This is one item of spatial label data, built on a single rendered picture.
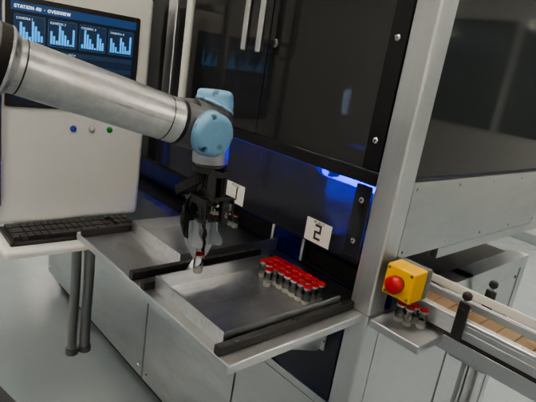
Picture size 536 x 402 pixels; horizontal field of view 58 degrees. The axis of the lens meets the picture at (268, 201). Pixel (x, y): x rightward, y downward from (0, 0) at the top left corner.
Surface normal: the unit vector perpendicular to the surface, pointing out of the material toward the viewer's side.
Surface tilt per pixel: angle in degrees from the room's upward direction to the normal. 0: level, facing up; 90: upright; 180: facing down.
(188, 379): 90
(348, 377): 90
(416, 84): 90
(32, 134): 90
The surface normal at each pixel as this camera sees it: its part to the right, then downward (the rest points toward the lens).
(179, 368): -0.74, 0.07
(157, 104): 0.68, -0.11
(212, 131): 0.59, 0.31
